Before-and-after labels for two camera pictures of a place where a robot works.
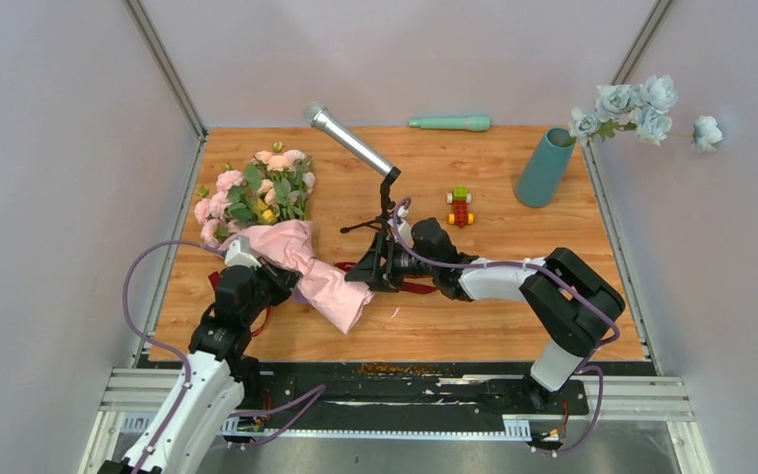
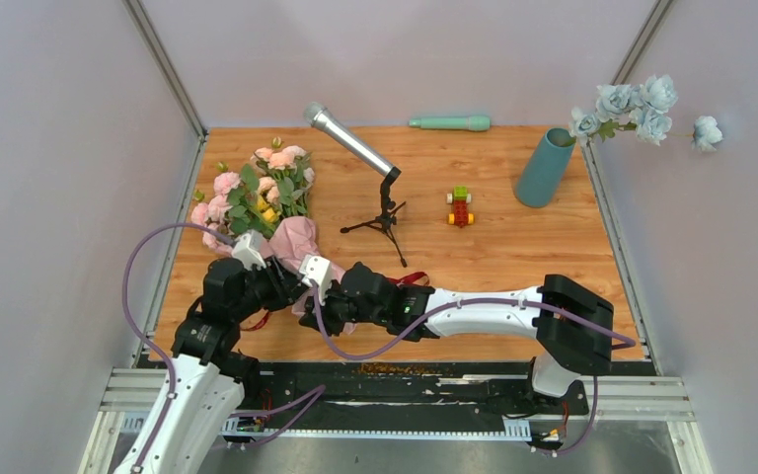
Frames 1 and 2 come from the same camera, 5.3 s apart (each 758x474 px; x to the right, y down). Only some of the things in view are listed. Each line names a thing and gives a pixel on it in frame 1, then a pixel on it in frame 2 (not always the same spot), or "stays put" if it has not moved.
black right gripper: x=368 y=271 -> x=332 y=326
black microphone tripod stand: x=387 y=203 stays put
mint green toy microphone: x=475 y=123 stays put
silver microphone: x=319 y=116 stays put
